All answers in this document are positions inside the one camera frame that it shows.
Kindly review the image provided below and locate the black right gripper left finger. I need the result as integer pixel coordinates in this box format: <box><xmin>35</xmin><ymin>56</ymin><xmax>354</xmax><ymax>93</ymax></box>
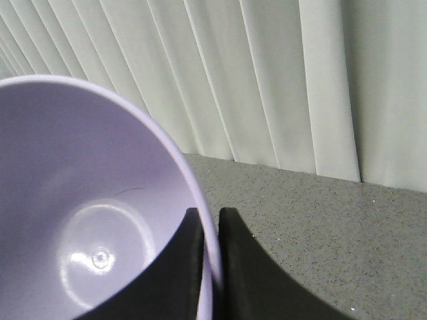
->
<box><xmin>79</xmin><ymin>208</ymin><xmax>204</xmax><ymax>319</ymax></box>

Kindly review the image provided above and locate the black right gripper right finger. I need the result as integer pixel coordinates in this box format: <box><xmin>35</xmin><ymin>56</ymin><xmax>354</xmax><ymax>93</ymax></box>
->
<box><xmin>219</xmin><ymin>207</ymin><xmax>350</xmax><ymax>319</ymax></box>

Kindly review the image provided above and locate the white curtain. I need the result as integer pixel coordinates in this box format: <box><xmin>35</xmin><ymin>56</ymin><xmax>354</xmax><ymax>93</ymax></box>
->
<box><xmin>1</xmin><ymin>1</ymin><xmax>426</xmax><ymax>191</ymax></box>

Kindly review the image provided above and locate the lilac plastic bowl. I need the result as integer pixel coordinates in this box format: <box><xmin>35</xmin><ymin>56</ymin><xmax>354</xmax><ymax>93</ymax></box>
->
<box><xmin>1</xmin><ymin>75</ymin><xmax>223</xmax><ymax>319</ymax></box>

